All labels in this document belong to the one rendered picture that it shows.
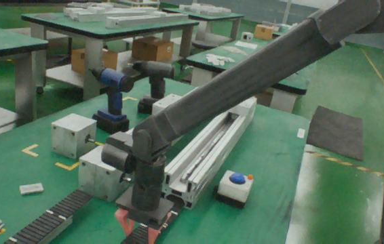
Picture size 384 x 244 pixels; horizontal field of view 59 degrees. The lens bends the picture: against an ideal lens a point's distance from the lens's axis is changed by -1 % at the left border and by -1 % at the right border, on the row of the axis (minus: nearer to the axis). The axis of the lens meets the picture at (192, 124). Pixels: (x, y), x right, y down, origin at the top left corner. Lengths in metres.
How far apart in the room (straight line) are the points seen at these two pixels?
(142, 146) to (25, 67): 2.09
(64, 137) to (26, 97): 1.64
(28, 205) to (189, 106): 0.51
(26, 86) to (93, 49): 0.83
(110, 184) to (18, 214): 0.21
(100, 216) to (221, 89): 0.48
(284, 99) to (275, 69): 2.06
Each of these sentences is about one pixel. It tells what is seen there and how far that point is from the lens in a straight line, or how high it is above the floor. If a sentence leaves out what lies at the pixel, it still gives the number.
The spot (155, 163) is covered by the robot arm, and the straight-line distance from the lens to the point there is 0.63.
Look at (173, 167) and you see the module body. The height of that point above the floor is 0.86.
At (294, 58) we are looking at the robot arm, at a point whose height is 1.25.
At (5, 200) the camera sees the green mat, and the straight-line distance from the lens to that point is 0.93.
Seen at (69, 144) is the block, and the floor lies 0.82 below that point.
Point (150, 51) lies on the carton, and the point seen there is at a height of 0.36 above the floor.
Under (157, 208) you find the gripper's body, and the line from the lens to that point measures 0.70.
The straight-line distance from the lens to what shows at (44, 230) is 0.78.
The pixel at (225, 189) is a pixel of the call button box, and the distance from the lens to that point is 0.95.
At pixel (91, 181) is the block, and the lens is 0.91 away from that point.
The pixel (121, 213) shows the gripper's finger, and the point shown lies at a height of 0.88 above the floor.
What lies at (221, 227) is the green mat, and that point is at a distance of 0.89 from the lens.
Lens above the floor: 1.33
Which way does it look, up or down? 23 degrees down
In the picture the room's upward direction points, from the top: 10 degrees clockwise
